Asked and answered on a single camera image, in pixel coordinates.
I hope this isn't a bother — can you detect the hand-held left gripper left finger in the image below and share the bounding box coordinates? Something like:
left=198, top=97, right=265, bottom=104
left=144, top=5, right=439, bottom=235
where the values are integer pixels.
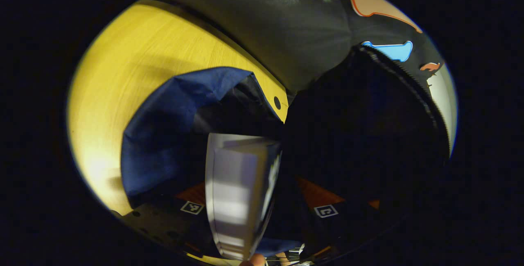
left=122, top=182, right=215, bottom=258

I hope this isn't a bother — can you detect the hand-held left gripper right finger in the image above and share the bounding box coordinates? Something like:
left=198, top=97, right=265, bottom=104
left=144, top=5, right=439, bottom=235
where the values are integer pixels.
left=297, top=176, right=381, bottom=258

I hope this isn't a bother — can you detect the dark grey book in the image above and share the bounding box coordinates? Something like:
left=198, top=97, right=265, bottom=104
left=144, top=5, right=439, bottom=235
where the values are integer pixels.
left=205, top=133, right=283, bottom=260

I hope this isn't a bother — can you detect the blue schoolbag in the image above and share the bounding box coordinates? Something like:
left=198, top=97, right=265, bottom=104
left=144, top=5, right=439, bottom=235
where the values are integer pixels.
left=121, top=45, right=451, bottom=258

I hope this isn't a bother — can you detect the black backdrop cloth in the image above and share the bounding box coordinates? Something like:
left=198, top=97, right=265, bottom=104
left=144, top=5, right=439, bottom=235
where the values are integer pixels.
left=139, top=0, right=451, bottom=95

